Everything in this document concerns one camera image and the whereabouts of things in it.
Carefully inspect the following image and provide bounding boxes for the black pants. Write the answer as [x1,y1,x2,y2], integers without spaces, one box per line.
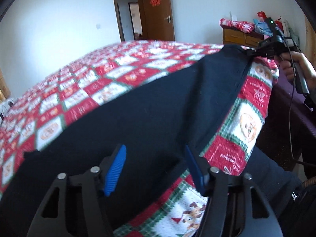
[13,48,253,236]

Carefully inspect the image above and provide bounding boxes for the person's right hand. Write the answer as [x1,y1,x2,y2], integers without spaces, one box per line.
[279,51,316,87]

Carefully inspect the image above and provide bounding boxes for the blue folded cloth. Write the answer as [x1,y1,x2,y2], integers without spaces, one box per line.
[254,22,273,37]

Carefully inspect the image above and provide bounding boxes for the red plaid folded cloth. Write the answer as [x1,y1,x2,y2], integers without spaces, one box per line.
[220,18,255,33]

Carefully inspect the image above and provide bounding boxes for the wooden dresser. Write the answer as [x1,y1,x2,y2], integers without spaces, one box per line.
[222,27,264,48]

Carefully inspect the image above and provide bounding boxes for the red checkered cartoon bedspread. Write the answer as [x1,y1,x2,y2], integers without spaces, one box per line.
[1,41,279,236]

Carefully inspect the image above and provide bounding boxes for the brown wooden door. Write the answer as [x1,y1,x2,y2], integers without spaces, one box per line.
[143,0,175,41]

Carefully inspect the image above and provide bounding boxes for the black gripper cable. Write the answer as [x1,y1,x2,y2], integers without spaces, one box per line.
[274,24,309,166]

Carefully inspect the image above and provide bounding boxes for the silver door handle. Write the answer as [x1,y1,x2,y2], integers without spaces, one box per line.
[164,16,171,23]

